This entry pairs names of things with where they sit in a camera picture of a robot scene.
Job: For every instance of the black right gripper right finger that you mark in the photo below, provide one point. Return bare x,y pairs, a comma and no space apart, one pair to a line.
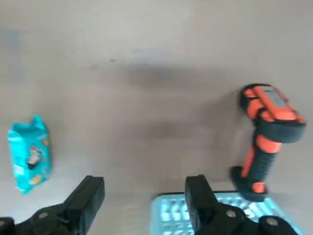
203,205

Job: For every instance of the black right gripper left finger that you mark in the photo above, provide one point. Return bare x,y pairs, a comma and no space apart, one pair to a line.
80,203

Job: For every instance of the orange black barcode scanner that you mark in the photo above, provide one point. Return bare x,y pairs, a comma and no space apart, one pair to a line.
271,115

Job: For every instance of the light blue plastic basket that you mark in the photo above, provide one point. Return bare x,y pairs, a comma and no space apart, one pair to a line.
159,208

